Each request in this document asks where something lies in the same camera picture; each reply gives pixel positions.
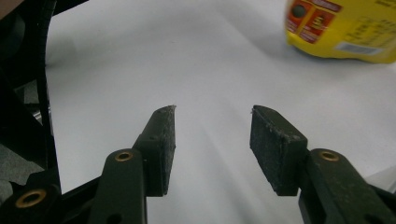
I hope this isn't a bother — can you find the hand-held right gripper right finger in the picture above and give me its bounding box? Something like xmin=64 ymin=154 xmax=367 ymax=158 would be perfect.
xmin=249 ymin=105 xmax=396 ymax=224

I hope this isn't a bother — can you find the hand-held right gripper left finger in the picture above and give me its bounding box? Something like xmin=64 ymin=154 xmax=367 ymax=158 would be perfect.
xmin=88 ymin=105 xmax=177 ymax=224

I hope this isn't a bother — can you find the green yellow spout pouch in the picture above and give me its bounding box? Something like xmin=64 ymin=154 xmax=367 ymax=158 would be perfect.
xmin=285 ymin=0 xmax=396 ymax=65

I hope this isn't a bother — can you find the black metal stand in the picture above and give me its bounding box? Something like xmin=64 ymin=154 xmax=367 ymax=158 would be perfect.
xmin=0 ymin=66 xmax=62 ymax=194

